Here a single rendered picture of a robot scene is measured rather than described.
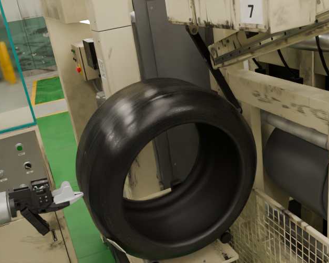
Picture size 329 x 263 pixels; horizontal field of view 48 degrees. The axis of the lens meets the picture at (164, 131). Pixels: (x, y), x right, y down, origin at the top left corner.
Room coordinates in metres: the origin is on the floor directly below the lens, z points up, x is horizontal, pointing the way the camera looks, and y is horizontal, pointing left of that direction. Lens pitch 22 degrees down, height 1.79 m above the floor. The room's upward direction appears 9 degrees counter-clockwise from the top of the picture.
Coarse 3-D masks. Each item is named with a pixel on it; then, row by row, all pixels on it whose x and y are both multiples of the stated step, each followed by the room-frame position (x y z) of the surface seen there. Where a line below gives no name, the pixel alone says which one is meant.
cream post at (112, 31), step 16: (96, 0) 1.37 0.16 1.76; (112, 0) 1.39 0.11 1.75; (96, 16) 1.37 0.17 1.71; (112, 16) 1.38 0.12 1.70; (128, 16) 1.40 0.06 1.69; (96, 32) 1.39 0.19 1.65; (112, 32) 1.38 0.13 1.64; (128, 32) 1.40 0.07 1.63; (96, 48) 1.45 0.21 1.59; (112, 48) 1.38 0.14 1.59; (128, 48) 1.40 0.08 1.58; (112, 64) 1.37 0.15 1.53; (128, 64) 1.39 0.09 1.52; (112, 80) 1.37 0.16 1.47; (128, 80) 1.39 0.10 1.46; (144, 160) 1.39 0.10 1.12; (128, 176) 1.37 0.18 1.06; (144, 176) 1.39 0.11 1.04; (128, 192) 1.42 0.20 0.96; (144, 192) 1.38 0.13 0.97
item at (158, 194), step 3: (168, 189) 1.41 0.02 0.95; (159, 192) 1.40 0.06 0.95; (162, 192) 1.39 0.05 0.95; (165, 192) 1.39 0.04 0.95; (168, 192) 1.39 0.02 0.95; (150, 195) 1.38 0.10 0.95; (153, 195) 1.38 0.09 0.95; (156, 195) 1.38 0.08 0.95; (159, 195) 1.38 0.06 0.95; (162, 195) 1.38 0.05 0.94; (141, 198) 1.37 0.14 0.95; (144, 198) 1.37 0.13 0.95; (147, 198) 1.36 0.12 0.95; (150, 198) 1.36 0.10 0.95; (153, 198) 1.37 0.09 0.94
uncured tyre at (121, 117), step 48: (144, 96) 1.06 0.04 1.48; (192, 96) 1.06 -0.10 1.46; (96, 144) 1.00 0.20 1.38; (144, 144) 0.96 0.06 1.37; (240, 144) 1.07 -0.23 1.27; (96, 192) 0.94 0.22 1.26; (192, 192) 1.31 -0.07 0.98; (240, 192) 1.06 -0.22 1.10; (144, 240) 0.95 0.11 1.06; (192, 240) 1.01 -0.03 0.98
